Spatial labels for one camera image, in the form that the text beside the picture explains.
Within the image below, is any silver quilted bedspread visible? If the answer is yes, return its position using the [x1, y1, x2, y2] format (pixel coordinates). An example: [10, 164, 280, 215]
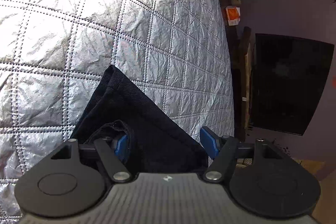
[0, 0, 235, 224]

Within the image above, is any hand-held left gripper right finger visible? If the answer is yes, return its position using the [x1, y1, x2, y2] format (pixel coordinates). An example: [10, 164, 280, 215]
[199, 126, 285, 182]

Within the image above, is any black flat-screen television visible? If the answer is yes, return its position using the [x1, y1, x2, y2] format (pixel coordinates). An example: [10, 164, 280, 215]
[249, 33, 335, 136]

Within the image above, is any orange and white tissue box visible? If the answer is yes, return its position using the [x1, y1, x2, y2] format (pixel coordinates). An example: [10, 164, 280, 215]
[225, 6, 242, 27]

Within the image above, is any navy jacket with orange panel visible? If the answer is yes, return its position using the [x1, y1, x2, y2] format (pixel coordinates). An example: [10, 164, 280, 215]
[63, 64, 210, 175]

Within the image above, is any wooden television stand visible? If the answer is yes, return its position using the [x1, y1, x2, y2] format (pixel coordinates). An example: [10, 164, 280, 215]
[223, 0, 257, 161]

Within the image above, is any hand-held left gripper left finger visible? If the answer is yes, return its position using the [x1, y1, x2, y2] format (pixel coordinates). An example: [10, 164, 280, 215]
[51, 133, 132, 183]

